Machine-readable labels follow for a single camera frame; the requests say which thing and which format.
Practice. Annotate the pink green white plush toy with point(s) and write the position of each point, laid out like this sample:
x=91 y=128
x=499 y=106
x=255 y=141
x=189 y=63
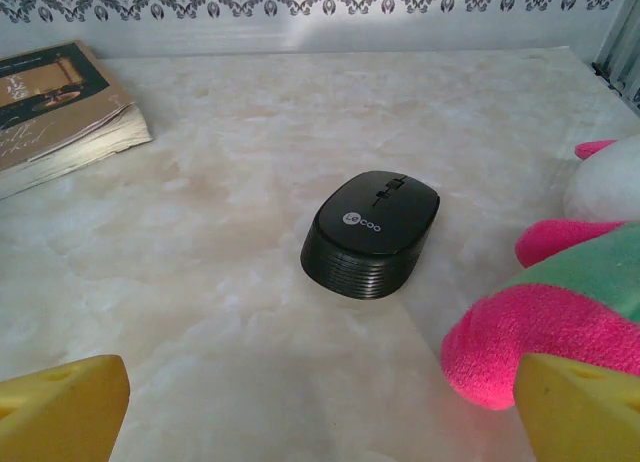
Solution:
x=550 y=322

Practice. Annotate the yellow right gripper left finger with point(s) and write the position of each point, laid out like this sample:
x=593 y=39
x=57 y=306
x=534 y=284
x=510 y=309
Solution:
x=60 y=412

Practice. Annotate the aluminium frame post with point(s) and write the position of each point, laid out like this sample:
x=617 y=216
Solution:
x=622 y=37

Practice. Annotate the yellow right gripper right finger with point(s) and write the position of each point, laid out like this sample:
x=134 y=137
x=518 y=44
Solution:
x=580 y=417

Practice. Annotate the black computer mouse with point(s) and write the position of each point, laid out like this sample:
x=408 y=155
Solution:
x=370 y=232

